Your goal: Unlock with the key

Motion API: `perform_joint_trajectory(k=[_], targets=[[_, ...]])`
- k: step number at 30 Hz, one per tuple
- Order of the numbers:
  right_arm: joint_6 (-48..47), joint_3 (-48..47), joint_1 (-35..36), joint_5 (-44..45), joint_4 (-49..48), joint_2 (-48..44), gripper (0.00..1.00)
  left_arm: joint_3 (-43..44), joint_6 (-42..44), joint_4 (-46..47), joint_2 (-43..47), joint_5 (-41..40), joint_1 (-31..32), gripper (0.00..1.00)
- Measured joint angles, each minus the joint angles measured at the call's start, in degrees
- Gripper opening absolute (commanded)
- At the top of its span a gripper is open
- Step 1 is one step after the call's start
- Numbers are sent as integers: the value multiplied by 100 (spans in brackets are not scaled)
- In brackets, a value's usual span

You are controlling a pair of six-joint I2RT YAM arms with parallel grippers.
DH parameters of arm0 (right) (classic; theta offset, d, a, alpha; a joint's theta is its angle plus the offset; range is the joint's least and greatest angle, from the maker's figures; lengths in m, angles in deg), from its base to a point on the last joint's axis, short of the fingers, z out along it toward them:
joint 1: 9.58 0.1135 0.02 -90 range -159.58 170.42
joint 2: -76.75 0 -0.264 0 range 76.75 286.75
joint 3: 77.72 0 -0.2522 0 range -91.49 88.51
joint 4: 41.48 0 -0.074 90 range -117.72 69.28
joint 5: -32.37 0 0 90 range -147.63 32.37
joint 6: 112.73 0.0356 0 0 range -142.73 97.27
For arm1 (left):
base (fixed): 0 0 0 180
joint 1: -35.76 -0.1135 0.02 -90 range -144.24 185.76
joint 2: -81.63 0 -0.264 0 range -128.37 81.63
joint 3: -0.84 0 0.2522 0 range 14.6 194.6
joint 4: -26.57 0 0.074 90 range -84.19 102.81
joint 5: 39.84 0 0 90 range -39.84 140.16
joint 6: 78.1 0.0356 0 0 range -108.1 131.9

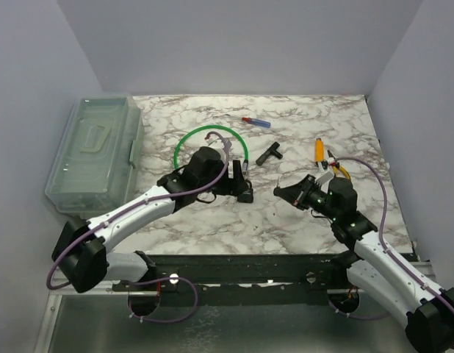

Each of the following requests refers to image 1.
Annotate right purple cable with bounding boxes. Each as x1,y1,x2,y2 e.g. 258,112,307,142
331,157,454,346

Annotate black head key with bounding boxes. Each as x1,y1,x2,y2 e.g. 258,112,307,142
275,175,281,189

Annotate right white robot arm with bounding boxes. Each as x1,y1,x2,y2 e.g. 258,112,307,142
273,175,454,352

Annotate green cable lock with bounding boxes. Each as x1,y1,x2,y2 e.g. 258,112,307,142
173,124,250,176

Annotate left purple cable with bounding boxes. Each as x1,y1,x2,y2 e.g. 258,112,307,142
46,131,235,324

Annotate yellow handled pliers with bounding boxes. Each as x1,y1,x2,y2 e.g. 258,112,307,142
327,149,351,180

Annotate purple cable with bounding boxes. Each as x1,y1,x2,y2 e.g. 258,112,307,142
331,157,454,346
46,131,235,324

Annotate translucent plastic storage box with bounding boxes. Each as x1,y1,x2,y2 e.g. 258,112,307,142
45,96,144,218

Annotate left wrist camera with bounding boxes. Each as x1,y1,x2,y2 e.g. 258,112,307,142
205,134,231,155

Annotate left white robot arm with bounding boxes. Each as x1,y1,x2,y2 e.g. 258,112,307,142
51,147,251,293

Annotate black T-shaped tool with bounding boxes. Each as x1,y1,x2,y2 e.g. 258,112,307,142
256,142,283,166

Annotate aluminium rail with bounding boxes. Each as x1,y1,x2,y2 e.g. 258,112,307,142
46,263,439,296

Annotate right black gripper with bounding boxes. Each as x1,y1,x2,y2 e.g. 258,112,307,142
275,174,339,221

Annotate red blue screwdriver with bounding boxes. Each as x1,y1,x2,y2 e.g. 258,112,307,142
225,115,271,129

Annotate yellow utility knife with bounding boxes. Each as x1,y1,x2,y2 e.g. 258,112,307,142
314,138,325,166

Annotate black padlock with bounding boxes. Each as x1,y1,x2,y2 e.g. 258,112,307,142
237,180,254,204

